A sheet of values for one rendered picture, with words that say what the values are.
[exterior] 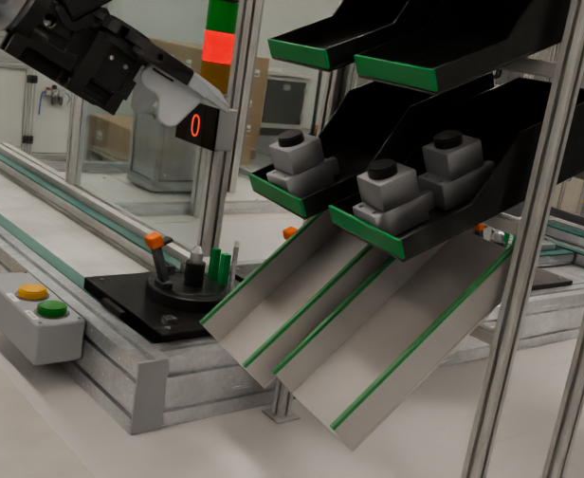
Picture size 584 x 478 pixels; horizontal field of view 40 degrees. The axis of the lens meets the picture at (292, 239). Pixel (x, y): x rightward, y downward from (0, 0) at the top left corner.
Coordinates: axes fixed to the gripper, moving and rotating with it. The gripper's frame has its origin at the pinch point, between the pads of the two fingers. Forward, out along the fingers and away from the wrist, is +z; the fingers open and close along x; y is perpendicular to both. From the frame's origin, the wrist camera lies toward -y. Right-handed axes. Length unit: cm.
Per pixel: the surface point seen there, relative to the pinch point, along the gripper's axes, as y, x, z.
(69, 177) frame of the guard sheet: 22, -105, 27
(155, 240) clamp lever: 18.6, -25.7, 15.7
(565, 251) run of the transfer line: -24, -58, 132
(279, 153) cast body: 1.0, -0.2, 11.3
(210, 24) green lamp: -15, -47, 15
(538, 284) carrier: -8, -29, 94
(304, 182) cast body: 2.4, 1.8, 15.1
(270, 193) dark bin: 5.3, -1.3, 13.7
